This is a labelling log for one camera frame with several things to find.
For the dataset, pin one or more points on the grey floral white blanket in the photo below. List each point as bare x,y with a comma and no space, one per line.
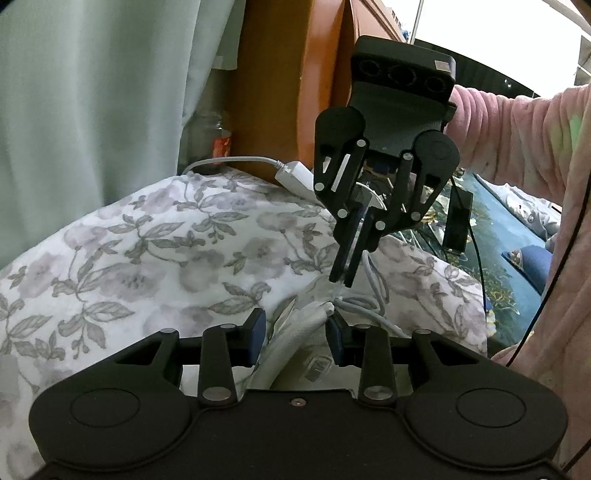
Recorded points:
138,254

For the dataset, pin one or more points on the clear plastic bottle red label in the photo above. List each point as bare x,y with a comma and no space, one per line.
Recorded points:
207,134

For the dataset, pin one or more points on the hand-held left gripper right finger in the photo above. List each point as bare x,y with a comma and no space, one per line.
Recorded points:
333,339

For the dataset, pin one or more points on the black rectangular device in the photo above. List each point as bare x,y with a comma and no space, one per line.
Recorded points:
458,221

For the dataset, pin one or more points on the white sneaker shoe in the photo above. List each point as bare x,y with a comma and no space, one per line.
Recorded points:
295,332

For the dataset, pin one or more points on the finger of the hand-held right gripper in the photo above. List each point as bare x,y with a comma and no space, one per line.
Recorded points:
344,184
369,240

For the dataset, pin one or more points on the person's right forearm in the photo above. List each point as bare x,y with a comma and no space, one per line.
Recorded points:
508,138

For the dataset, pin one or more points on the pale green curtain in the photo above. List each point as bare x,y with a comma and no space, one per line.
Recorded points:
92,92

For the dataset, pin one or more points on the person's pink fleece torso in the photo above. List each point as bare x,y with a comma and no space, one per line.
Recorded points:
568,323

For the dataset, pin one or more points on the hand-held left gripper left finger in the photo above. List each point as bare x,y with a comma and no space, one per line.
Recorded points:
258,334

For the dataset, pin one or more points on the teal patterned bedspread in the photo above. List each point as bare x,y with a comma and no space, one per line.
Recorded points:
508,267

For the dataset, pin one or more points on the white power strip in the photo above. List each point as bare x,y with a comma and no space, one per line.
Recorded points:
295,177

